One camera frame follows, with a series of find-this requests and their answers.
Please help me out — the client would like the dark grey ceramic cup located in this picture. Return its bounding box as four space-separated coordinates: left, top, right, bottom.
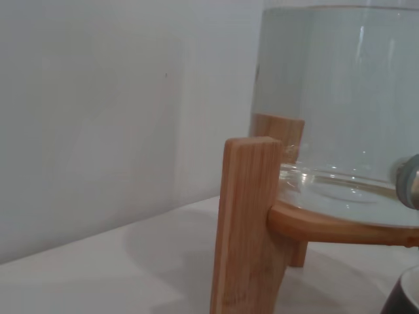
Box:
382 265 419 314

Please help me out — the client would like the chrome faucet tap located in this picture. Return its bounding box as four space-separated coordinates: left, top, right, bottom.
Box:
390 152 419 211

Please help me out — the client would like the wooden dispenser stand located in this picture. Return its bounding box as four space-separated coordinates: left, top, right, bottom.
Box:
211 113 419 314

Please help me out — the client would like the glass water dispenser jar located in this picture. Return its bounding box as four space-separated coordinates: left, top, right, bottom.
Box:
249 0 419 229

